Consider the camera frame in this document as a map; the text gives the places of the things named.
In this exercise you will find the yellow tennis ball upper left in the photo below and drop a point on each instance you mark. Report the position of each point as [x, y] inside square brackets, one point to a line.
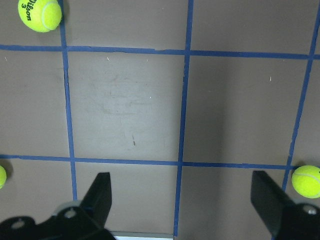
[3, 176]

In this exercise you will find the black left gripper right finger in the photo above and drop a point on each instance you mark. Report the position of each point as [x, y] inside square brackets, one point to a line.
[269, 200]

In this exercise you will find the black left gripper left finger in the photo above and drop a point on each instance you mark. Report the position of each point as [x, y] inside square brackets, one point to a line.
[98, 200]

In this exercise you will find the yellow tennis ball centre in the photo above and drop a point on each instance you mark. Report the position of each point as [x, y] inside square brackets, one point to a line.
[306, 181]

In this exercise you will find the yellow tennis ball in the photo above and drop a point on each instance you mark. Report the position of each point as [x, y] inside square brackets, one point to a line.
[40, 15]
[3, 176]
[306, 181]

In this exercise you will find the yellow tennis ball lower left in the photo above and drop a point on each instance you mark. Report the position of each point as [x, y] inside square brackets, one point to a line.
[40, 15]

